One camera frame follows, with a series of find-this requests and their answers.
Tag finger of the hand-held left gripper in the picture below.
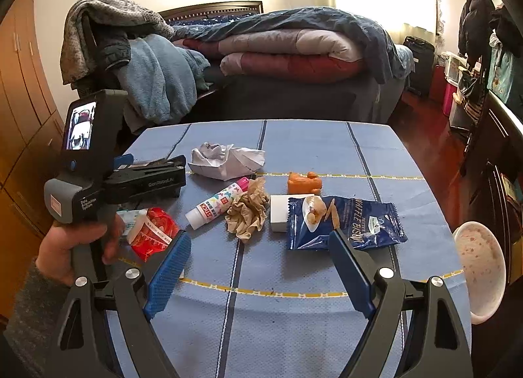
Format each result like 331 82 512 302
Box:
113 153 187 176

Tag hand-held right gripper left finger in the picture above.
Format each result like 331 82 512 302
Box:
53 230 193 378

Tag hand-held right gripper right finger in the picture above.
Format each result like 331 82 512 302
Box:
328 229 475 378

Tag person's left forearm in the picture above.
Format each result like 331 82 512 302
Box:
3 257 78 378

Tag person's left hand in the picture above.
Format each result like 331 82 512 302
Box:
36 212 125 286

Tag red plastic wrapper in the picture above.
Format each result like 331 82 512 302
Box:
127 207 181 263

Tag blue snack wrapper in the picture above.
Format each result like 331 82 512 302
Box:
286 195 409 251

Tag white teal packet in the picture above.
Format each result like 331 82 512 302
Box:
116 209 148 236

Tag crumpled white paper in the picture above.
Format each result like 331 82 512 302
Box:
191 142 266 181

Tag blue tablecloth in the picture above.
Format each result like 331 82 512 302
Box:
102 119 473 378

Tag white glue stick pink cap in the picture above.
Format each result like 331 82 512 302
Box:
185 176 250 229

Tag wooden wardrobe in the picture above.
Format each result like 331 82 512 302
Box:
0 0 67 319

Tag dark padded jacket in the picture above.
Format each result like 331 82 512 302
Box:
95 30 132 77

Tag light blue fleece blanket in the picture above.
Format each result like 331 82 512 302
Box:
122 33 212 126

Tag white eraser block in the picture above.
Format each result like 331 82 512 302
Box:
270 194 304 233

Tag crumpled brown tissue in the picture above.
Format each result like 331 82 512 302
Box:
225 177 271 244

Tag orange toy figure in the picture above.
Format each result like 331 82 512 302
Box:
287 171 324 196

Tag grey knit blanket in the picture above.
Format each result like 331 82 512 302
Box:
60 0 177 85

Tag pink speckled bowl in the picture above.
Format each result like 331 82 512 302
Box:
451 221 508 325

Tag wooden headboard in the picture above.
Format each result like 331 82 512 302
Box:
157 0 264 26

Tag bed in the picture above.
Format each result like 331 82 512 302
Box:
192 0 416 126

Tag folded pink maroon quilt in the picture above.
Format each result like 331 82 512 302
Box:
172 27 365 83

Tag dark wooden cabinet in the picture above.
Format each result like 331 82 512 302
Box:
463 91 523 283

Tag pink storage box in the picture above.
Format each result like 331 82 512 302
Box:
441 75 457 118

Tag black suitcase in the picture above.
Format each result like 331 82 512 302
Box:
402 35 436 97

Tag dark blue duvet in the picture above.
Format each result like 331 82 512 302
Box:
167 7 410 85

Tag white storage container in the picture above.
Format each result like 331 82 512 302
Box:
443 53 467 81

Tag teal bag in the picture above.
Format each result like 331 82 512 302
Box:
488 40 523 106

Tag hanging dark coat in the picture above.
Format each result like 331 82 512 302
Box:
457 0 498 71

